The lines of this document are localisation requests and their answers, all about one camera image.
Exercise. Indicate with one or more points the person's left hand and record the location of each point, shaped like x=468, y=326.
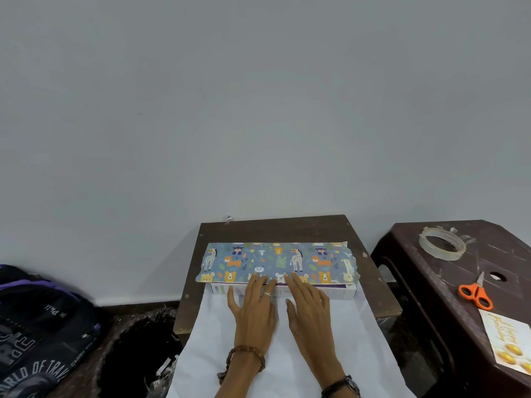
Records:
x=253, y=323

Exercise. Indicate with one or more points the person's right hand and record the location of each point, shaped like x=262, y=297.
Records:
x=313, y=327

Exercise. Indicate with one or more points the person's left middle finger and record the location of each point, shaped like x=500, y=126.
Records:
x=262, y=289

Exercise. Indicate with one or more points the person's right thumb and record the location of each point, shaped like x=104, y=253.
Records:
x=291, y=312

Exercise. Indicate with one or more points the person's left little finger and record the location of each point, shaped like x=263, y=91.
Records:
x=233, y=299

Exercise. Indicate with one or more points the person's right middle finger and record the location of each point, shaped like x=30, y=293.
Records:
x=304, y=285

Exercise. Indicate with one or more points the person's right little finger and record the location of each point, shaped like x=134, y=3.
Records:
x=325, y=301

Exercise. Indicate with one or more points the animal print wrapping paper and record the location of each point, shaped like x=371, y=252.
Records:
x=269, y=259

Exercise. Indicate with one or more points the person's left forearm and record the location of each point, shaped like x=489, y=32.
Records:
x=240, y=379

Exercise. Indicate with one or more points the person's right forearm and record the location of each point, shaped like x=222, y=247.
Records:
x=339, y=392

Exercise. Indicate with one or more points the white and purple box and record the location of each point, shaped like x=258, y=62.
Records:
x=340, y=292

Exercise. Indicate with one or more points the brown wooden table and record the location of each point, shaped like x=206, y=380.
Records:
x=290, y=230

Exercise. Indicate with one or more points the black wrist watch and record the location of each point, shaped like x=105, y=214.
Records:
x=352, y=385

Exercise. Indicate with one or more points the black trash bag bin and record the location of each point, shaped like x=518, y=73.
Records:
x=132, y=356

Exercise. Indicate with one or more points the clear adhesive tape roll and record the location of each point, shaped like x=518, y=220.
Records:
x=429, y=247

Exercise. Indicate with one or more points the dark brown plastic stool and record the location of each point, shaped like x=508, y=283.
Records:
x=448, y=294

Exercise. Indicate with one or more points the white and gold greeting card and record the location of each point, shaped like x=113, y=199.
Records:
x=508, y=339

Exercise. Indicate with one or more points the black and purple backpack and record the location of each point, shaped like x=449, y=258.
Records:
x=41, y=335

